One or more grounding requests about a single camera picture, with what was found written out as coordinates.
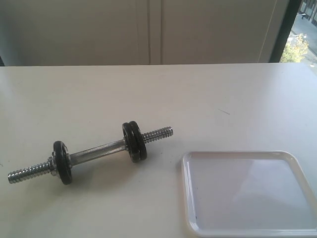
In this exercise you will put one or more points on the chrome dumbbell bar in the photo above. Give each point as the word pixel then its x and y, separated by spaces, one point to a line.
pixel 86 155

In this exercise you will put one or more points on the white plastic tray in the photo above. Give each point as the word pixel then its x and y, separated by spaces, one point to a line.
pixel 247 194

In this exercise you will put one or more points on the black window frame post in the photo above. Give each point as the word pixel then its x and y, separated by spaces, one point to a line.
pixel 284 30

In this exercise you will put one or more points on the chrome spin lock nut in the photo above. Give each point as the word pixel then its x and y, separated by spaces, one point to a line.
pixel 52 166

